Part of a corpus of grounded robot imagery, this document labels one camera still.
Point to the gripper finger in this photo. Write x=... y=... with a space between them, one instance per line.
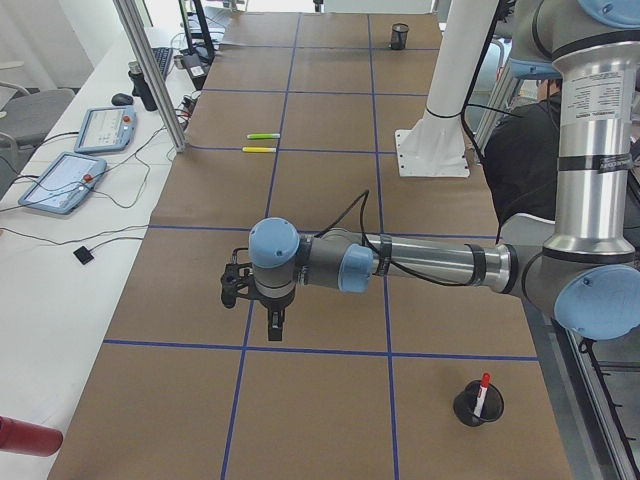
x=280 y=318
x=272 y=325

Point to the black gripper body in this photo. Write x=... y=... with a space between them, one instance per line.
x=273 y=304

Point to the white marker red cap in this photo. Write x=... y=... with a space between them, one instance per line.
x=481 y=394

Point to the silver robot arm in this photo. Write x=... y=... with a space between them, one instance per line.
x=577 y=269

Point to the yellow highlighter pen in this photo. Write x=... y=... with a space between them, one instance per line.
x=250 y=149

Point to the green highlighter pen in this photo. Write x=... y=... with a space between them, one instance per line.
x=263 y=136

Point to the small black sensor box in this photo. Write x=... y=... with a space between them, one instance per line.
x=83 y=255

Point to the brown paper table cover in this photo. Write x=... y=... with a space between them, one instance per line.
x=361 y=386

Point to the teach pendant near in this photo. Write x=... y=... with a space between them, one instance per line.
x=65 y=184

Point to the teach pendant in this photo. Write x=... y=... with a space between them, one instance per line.
x=65 y=184
x=106 y=130

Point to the teach pendant far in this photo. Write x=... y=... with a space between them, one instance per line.
x=106 y=130

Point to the black mesh cup near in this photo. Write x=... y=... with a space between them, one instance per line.
x=464 y=405

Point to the black mesh cup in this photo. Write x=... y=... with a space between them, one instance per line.
x=464 y=405
x=399 y=34

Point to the black water bottle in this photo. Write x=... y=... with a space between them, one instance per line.
x=141 y=87

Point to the black computer mouse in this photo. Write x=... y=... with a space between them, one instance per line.
x=121 y=99

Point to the black keyboard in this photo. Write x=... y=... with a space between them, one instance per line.
x=163 y=57

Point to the white plastic chair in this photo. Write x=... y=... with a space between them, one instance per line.
x=526 y=230

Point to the red bottle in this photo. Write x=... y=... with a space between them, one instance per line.
x=29 y=439

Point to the blue tape line lengthwise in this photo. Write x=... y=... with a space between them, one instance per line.
x=249 y=319

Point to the person in black jacket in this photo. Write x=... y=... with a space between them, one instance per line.
x=520 y=157

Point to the black mesh cup far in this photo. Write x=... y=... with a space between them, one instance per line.
x=399 y=34

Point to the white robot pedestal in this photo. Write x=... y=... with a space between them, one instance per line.
x=435 y=146

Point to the aluminium frame post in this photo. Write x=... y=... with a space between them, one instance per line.
x=133 y=25

